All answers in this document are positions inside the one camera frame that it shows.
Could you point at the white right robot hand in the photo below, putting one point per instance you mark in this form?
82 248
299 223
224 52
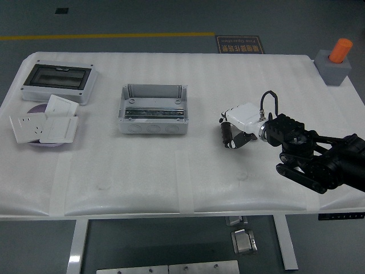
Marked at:
245 115

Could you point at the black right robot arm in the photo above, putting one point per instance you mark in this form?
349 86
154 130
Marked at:
285 128

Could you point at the open grey junction box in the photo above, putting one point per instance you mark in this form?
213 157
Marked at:
154 129

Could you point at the grey box with dark cover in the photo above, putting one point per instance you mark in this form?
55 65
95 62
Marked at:
57 75

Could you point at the white foam table mat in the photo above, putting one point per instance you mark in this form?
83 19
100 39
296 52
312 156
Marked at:
199 80

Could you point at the dark floor sign orange text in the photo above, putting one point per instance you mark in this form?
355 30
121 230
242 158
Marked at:
240 44

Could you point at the grey block holder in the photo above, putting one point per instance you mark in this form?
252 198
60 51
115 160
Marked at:
333 74

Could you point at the small metal block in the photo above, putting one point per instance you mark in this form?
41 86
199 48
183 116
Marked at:
236 220

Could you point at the orange cylinder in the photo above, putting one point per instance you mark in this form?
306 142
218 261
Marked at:
340 50

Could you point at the large metal block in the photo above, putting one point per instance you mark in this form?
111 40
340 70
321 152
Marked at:
243 242

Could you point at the white table leg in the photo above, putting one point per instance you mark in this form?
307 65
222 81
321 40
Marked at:
77 245
286 245

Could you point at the black table control panel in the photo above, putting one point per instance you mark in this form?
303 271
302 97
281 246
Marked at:
340 217

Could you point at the yellow floor tape line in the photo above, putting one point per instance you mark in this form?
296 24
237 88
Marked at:
114 36

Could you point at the grey metal plate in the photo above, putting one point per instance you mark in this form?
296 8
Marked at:
131 270
204 267

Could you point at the white tape strip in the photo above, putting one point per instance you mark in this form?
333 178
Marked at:
60 182

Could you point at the purple round plate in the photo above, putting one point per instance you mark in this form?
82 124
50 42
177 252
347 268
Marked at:
38 109

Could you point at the black floor hatch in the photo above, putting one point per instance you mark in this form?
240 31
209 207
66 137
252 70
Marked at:
61 11

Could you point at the metal mounting rail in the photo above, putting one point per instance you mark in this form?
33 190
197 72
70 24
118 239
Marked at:
142 112

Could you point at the white wall switch panel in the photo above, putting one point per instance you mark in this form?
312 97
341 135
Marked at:
58 129
61 106

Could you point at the white wall socket panel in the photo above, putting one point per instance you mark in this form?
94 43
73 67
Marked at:
27 128

